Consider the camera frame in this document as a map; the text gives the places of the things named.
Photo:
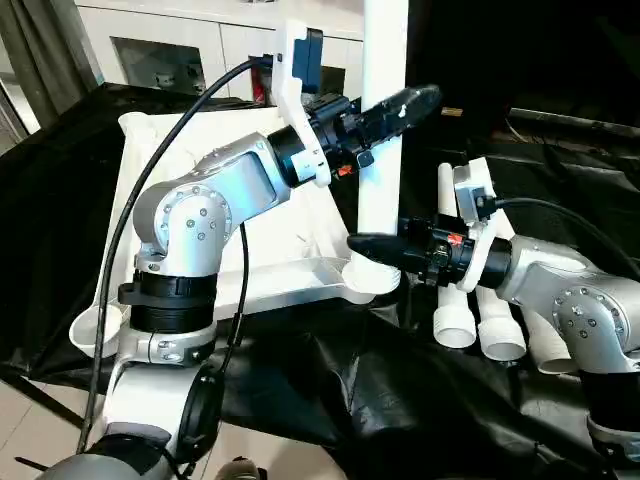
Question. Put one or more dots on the white plastic table leg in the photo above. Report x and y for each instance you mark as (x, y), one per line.
(552, 352)
(500, 338)
(382, 150)
(452, 320)

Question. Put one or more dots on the white table top frame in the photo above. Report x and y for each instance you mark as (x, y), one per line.
(290, 280)

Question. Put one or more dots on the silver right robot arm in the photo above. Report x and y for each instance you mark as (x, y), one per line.
(570, 310)

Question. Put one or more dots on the small yellow label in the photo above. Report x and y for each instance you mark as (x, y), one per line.
(452, 112)

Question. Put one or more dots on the white glass-door cabinet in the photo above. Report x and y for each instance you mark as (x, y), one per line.
(200, 40)

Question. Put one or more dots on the black work mat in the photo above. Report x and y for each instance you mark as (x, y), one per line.
(400, 420)

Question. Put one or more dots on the grey curtain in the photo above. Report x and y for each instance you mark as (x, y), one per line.
(45, 50)

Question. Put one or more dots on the black metal rail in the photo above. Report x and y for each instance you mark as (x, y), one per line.
(575, 120)

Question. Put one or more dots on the black metal stand frame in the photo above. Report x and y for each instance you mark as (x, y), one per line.
(40, 395)

